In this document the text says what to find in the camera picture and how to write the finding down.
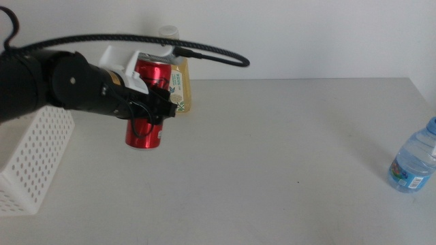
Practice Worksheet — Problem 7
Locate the white perforated plastic basket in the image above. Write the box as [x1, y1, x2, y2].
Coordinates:
[0, 105, 76, 217]

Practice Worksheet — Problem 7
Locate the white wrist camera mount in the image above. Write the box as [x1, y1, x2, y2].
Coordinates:
[98, 45, 176, 95]

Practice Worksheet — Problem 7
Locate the black braided camera cable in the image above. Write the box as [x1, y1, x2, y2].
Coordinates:
[0, 6, 251, 67]

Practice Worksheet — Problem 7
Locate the yellow tea bottle green label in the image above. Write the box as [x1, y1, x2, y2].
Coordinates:
[158, 25, 192, 114]

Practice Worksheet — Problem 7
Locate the red cola can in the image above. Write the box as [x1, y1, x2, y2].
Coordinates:
[125, 59, 172, 150]

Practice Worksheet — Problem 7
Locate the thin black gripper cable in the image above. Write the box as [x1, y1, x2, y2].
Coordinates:
[128, 100, 154, 139]

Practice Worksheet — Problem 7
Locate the clear water bottle blue cap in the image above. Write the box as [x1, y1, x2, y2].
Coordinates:
[387, 116, 436, 194]

